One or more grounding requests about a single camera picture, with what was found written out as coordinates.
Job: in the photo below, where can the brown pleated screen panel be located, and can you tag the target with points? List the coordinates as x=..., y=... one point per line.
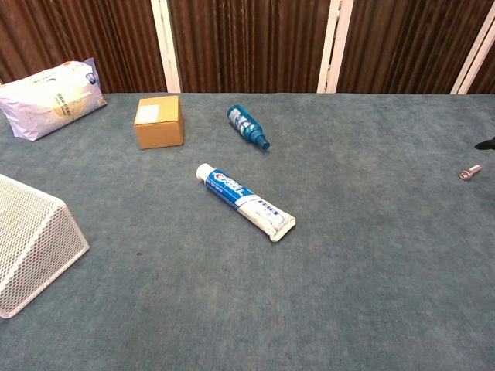
x=247, y=42
x=77, y=31
x=406, y=46
x=488, y=82

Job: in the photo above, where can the small cardboard box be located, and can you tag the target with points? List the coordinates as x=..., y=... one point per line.
x=158, y=131

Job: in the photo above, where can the blue felt table mat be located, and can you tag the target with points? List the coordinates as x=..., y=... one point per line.
x=270, y=301

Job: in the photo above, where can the white tissue pack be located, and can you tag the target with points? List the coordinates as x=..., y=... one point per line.
x=46, y=100

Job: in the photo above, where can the blue spray bottle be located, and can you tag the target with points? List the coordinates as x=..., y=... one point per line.
x=244, y=124

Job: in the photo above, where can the small metal bolt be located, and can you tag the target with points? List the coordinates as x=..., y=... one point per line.
x=469, y=173

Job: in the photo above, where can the white screen frame post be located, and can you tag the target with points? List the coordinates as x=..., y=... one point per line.
x=470, y=65
x=166, y=46
x=332, y=46

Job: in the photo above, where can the blue white toothpaste tube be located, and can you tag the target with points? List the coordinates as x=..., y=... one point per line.
x=236, y=193

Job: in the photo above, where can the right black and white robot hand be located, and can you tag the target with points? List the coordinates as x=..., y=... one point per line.
x=488, y=145

